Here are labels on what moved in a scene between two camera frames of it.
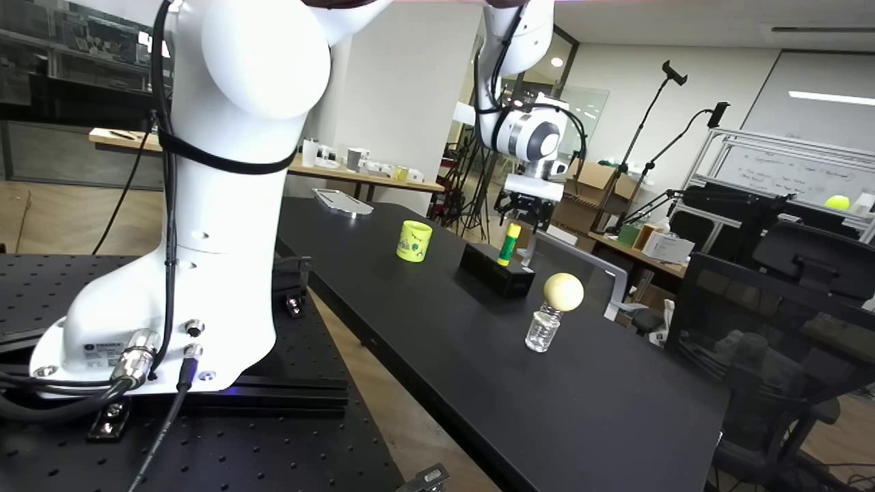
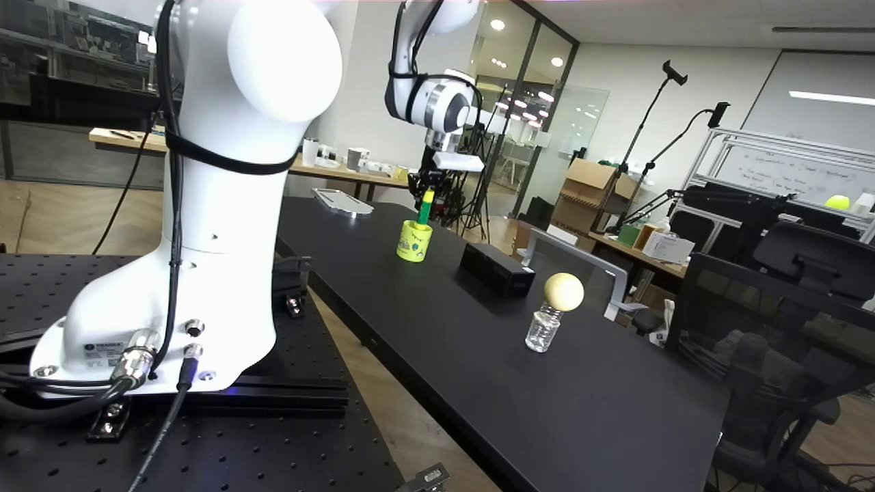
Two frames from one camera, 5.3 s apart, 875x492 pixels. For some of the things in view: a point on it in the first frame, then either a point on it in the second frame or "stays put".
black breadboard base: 300,421 stays put
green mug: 412,242 stays put
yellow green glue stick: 508,244 -> 425,210
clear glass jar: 541,328 stays put
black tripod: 638,205 stays put
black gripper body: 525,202 -> 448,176
